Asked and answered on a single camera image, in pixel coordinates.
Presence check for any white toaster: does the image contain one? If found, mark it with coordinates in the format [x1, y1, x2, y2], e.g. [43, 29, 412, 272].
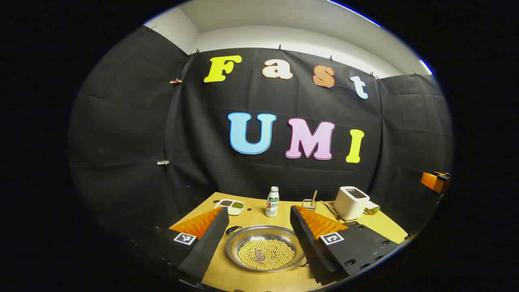
[334, 186, 371, 221]

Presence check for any pile of soybeans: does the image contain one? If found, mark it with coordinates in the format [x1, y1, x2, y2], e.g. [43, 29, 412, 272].
[238, 239, 296, 270]

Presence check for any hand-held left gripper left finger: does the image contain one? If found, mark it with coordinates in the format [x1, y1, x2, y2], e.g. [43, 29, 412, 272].
[132, 207, 230, 284]

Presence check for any white divided bean dish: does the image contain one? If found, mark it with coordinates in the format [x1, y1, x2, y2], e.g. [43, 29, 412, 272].
[214, 199, 246, 216]

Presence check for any stainless steel pot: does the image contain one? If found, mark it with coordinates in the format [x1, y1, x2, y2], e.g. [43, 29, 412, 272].
[225, 225, 309, 273]

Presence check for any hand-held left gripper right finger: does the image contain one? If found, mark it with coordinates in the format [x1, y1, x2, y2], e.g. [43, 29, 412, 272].
[290, 205, 402, 286]

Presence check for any black backdrop cloth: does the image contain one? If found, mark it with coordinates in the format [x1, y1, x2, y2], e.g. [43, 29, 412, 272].
[69, 24, 454, 244]

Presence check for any white green-label bottle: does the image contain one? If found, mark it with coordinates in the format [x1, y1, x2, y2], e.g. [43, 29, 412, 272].
[265, 186, 280, 218]

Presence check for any black power cable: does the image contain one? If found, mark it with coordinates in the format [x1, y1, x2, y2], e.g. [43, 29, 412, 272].
[317, 200, 345, 223]

